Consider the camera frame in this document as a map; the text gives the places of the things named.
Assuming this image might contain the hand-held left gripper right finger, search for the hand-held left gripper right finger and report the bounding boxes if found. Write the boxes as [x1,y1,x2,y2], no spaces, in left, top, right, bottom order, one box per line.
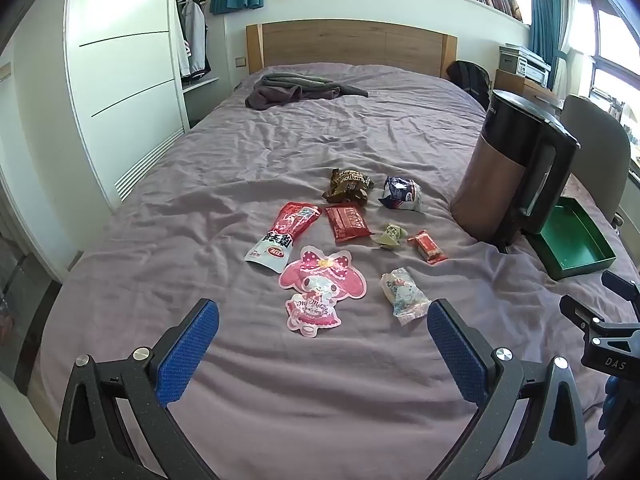
[426,298,588,480]

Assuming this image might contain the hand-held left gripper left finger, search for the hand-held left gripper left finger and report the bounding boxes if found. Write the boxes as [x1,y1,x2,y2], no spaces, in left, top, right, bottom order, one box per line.
[56,298,221,480]

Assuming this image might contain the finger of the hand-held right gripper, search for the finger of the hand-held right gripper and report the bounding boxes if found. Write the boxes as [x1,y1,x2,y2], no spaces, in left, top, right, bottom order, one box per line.
[602,271,640,308]
[559,294,608,335]

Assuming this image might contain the green tray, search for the green tray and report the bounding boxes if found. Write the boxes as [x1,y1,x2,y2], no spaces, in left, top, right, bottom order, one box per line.
[522,196,617,281]

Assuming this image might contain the clear mouse print candy packet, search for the clear mouse print candy packet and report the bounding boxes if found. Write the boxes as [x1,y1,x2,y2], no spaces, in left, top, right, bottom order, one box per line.
[381,267,432,326]

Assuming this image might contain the small red orange packet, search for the small red orange packet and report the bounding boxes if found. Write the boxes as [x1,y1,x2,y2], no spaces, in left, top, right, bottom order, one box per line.
[407,230,448,265]

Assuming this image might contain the pale green snack packet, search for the pale green snack packet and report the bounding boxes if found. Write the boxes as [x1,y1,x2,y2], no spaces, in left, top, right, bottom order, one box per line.
[372,222,407,250]

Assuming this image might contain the pink cartoon shaped packet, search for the pink cartoon shaped packet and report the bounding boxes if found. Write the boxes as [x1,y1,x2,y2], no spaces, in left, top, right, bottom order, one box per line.
[278,245,368,338]

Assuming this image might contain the long red and white packet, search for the long red and white packet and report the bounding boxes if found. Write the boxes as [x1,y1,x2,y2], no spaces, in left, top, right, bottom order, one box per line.
[244,201,322,274]

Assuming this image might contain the blue and white snack packet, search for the blue and white snack packet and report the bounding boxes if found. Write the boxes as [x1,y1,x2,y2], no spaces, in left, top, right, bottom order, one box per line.
[378,175,422,212]

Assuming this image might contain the square red snack packet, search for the square red snack packet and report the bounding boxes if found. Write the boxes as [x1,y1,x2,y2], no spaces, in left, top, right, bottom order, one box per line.
[325,203,375,245]

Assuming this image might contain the brown snack packet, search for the brown snack packet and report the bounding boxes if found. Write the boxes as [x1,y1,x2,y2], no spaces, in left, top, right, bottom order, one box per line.
[322,167,375,206]

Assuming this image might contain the person's right hand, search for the person's right hand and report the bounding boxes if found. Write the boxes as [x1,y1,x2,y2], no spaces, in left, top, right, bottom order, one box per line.
[600,375,640,441]

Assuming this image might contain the bed with purple sheet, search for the bed with purple sheet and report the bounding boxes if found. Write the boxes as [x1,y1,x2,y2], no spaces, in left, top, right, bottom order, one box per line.
[37,62,626,480]

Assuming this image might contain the grey office chair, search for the grey office chair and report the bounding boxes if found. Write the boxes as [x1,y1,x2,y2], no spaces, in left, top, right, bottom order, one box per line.
[557,94,632,231]

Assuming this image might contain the black and copper kettle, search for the black and copper kettle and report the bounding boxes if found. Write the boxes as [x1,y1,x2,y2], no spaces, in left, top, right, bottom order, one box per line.
[450,89,582,255]

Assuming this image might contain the wooden nightstand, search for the wooden nightstand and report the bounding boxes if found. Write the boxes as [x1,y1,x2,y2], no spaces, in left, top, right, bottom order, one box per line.
[494,69,563,111]

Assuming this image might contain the white printer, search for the white printer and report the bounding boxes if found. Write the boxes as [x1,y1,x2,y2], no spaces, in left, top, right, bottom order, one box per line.
[520,57,552,86]

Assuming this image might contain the grey printer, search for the grey printer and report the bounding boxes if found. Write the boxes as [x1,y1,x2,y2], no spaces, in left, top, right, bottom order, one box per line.
[499,44,541,76]

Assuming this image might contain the black backpack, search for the black backpack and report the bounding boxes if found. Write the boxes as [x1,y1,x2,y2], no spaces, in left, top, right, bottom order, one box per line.
[446,60,493,111]

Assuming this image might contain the window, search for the window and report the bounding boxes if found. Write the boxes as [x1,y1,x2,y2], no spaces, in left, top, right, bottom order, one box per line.
[570,0,640,126]

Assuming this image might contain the mauve crumpled garment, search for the mauve crumpled garment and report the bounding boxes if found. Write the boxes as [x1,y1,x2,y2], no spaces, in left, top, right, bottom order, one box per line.
[245,85,303,111]

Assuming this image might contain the long teal curtain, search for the long teal curtain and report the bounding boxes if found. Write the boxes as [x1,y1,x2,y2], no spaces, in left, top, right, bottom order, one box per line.
[527,0,571,66]

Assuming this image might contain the pile of folded clothes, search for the pile of folded clothes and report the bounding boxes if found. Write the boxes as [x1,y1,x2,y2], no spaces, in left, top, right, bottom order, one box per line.
[262,74,370,100]

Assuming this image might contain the white wardrobe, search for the white wardrobe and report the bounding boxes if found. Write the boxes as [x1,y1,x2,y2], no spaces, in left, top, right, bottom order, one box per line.
[65,0,226,203]

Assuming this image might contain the hanging clothes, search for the hanging clothes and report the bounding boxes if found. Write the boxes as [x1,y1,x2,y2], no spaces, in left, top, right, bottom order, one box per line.
[175,0,211,81]

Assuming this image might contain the wooden headboard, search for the wooden headboard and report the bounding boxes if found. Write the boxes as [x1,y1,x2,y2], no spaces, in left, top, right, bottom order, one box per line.
[246,19,458,80]

